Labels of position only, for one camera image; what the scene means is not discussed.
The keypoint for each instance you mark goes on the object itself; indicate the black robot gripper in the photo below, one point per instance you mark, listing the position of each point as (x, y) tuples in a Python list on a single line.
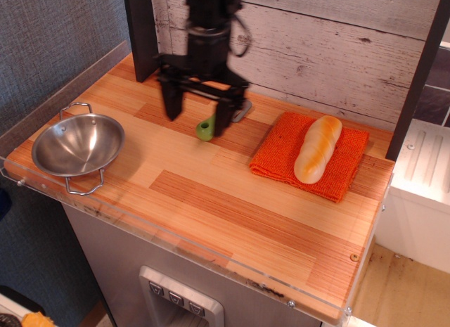
[(203, 70)]

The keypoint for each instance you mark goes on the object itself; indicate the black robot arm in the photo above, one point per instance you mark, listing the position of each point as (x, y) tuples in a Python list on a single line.
[(211, 14)]

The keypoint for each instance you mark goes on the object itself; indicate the orange knitted cloth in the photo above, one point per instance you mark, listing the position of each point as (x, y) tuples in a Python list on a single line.
[(276, 157)]

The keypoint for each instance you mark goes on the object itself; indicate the plastic toy bread loaf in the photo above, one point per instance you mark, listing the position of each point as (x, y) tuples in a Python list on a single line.
[(317, 149)]

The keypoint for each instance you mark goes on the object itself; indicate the clear acrylic table edge guard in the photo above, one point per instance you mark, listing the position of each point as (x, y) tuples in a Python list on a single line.
[(259, 229)]

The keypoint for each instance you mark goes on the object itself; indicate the grey toy fridge cabinet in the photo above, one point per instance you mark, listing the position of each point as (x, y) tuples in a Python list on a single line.
[(116, 254)]

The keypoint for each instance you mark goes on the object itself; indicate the silver dispenser panel with buttons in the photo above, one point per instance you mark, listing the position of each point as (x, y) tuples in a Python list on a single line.
[(171, 303)]

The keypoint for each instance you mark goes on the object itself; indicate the white toy sink unit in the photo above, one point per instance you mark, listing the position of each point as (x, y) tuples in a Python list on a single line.
[(414, 221)]

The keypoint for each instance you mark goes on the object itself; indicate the orange black object bottom left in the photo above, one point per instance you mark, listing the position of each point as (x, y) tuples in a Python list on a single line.
[(29, 320)]

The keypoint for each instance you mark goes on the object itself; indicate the dark left vertical post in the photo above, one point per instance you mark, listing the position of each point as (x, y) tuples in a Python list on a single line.
[(143, 37)]

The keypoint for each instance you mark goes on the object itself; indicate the dark vertical post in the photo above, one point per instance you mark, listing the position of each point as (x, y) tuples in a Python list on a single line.
[(143, 37), (425, 63)]

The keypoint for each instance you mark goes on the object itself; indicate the stainless steel two-handled bowl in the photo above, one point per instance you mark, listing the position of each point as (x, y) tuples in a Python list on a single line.
[(80, 143)]

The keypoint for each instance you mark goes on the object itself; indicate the dark right vertical post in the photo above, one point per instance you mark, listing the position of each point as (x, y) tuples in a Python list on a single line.
[(425, 63)]

